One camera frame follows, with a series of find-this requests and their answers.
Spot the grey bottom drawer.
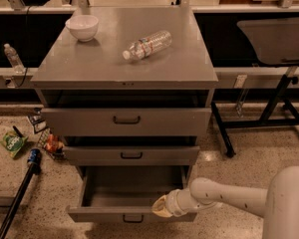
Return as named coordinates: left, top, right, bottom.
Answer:
left=67, top=165, right=196, bottom=224

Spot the grey drawer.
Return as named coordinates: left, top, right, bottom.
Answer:
left=42, top=109, right=211, bottom=136
left=64, top=146, right=199, bottom=166
left=67, top=165, right=196, bottom=224

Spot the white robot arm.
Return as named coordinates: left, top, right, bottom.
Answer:
left=151, top=166, right=299, bottom=239

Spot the grey middle drawer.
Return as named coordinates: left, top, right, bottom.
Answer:
left=64, top=146, right=199, bottom=166

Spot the grey metal drawer cabinet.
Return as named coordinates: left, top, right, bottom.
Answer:
left=30, top=6, right=219, bottom=184

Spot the grey top drawer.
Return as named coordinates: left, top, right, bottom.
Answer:
left=42, top=109, right=211, bottom=136

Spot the blue soda can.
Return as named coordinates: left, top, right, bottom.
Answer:
left=27, top=148, right=42, bottom=174

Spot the black pole on floor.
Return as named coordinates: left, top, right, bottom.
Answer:
left=0, top=163, right=41, bottom=239

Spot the black white snack packet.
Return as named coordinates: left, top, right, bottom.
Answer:
left=27, top=116, right=47, bottom=133

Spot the clear plastic water bottle lying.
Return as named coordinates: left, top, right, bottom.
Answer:
left=123, top=30, right=172, bottom=61

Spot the green snack bag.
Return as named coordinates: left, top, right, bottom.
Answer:
left=0, top=131, right=28, bottom=158

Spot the white ceramic bowl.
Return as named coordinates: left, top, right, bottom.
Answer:
left=65, top=15, right=99, bottom=42

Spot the black folding stand table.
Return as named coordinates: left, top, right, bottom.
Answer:
left=211, top=17, right=299, bottom=157

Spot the small upright water bottle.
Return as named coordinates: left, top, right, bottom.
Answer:
left=4, top=44, right=25, bottom=74

